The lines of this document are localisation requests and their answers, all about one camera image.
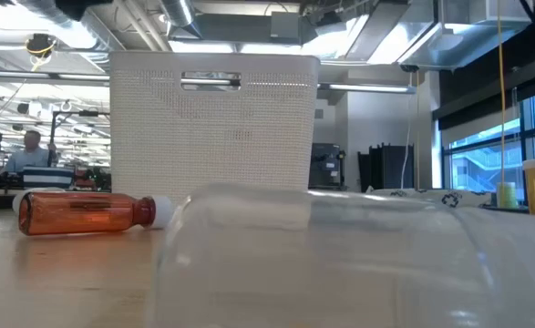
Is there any large metal ventilation duct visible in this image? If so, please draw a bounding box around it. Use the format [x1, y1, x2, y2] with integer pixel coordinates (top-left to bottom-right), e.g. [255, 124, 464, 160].
[398, 0, 532, 69]

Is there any white perforated plastic basket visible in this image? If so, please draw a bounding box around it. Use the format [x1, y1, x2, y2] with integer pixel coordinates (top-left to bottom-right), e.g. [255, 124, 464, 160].
[108, 49, 322, 206]

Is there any person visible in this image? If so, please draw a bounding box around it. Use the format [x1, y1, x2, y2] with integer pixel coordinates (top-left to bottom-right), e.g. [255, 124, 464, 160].
[3, 129, 58, 174]

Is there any amber red bottle white cap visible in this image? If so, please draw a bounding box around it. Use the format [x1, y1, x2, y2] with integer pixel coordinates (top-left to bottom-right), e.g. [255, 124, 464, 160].
[17, 190, 175, 237]

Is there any white hanging cable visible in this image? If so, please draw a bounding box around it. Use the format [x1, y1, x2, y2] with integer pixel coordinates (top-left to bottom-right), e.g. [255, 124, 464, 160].
[399, 72, 414, 190]

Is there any round silver air duct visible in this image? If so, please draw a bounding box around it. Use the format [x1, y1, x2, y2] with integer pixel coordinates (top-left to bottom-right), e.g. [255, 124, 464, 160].
[159, 0, 203, 40]

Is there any white pack blue ring print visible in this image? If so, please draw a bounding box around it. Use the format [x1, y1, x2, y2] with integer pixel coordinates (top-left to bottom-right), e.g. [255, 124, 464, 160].
[365, 186, 494, 209]

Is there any black machine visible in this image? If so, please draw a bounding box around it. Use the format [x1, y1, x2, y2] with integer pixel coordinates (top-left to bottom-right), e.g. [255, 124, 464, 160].
[308, 142, 346, 190]

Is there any long ceiling light strip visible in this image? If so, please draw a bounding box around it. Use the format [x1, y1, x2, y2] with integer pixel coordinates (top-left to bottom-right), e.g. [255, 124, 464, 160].
[0, 68, 417, 96]

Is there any yellow-green roll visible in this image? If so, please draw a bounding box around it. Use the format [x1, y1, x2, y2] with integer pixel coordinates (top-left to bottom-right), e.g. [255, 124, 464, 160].
[496, 181, 518, 210]

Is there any black ceiling device yellow cable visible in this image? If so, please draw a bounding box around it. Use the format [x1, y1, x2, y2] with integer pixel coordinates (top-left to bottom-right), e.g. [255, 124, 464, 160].
[24, 32, 58, 60]

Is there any blue white striped box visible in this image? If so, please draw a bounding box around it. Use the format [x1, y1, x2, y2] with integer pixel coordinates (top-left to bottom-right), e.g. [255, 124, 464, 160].
[22, 166, 75, 190]

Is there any black cabinet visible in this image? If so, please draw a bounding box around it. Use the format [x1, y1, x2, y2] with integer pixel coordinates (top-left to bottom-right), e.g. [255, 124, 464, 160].
[357, 143, 416, 191]

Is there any grey ceiling box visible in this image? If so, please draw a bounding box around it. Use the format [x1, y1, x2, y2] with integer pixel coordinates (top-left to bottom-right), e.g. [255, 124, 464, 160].
[270, 11, 301, 40]

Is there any large window black frame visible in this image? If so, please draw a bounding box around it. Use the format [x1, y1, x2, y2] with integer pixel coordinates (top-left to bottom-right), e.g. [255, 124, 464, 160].
[442, 86, 535, 206]

